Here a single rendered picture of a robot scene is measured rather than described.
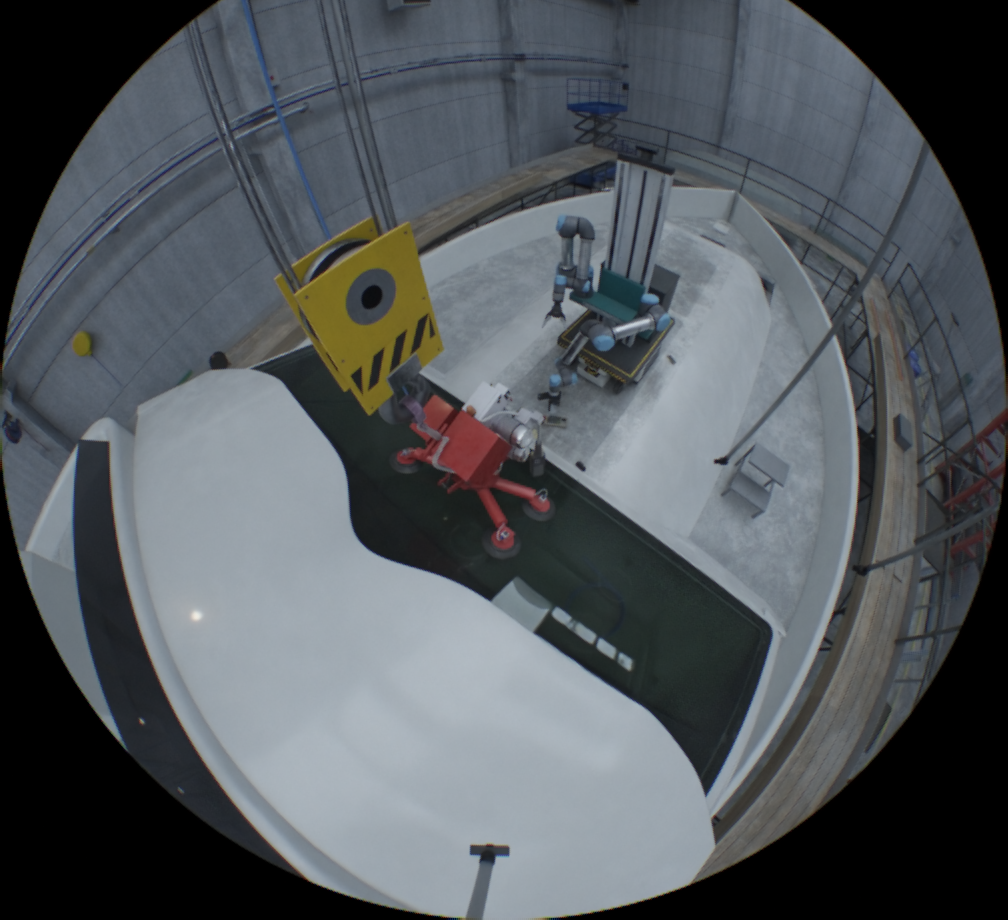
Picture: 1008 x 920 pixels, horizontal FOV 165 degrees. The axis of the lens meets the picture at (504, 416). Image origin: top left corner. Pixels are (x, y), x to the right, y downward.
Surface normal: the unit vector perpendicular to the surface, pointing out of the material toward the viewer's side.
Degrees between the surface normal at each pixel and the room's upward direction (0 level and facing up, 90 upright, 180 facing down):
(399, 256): 90
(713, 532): 0
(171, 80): 90
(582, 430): 0
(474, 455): 20
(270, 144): 90
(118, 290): 90
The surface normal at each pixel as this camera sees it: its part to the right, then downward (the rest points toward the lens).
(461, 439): -0.28, -0.29
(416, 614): 0.20, -0.72
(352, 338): 0.76, 0.51
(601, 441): -0.07, -0.54
